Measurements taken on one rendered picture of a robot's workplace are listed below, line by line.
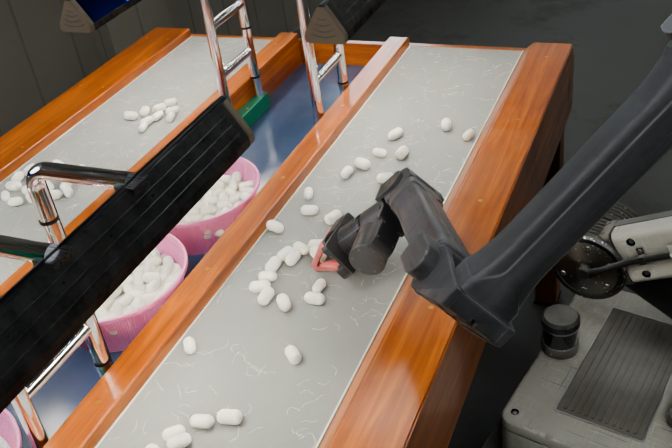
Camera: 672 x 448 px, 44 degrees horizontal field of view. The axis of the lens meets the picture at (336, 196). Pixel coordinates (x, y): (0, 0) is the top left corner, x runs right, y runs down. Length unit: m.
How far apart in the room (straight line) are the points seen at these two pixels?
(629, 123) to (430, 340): 0.56
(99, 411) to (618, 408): 0.86
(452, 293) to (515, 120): 1.02
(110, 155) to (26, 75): 1.23
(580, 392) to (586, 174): 0.84
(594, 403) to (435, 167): 0.53
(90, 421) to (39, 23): 2.10
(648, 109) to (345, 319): 0.69
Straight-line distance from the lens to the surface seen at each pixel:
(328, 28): 1.49
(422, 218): 1.05
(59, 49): 3.20
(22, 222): 1.79
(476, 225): 1.45
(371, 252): 1.21
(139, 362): 1.30
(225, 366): 1.28
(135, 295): 1.47
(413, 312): 1.28
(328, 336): 1.29
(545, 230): 0.78
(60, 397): 1.44
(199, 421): 1.19
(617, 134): 0.77
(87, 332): 1.26
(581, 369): 1.60
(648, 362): 1.63
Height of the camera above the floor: 1.60
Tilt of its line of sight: 32 degrees down
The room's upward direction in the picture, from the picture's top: 8 degrees counter-clockwise
